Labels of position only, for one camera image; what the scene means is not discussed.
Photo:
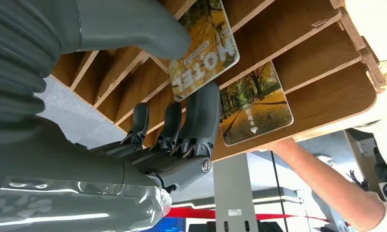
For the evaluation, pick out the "blue display screen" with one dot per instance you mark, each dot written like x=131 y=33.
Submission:
x=167 y=225

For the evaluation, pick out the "grey metal sign panel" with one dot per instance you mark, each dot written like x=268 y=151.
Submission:
x=235 y=192

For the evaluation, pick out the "seated person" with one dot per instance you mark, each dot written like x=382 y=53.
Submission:
x=334 y=185

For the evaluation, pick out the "red barrier ribbon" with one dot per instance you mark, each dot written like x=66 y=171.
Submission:
x=196 y=213

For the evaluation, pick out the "autumn road print card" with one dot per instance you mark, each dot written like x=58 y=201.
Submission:
x=257 y=109

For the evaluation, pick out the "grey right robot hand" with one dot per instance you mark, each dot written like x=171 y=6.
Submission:
x=68 y=179

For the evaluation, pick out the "wooden slotted card rack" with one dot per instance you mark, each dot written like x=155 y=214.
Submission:
x=324 y=96

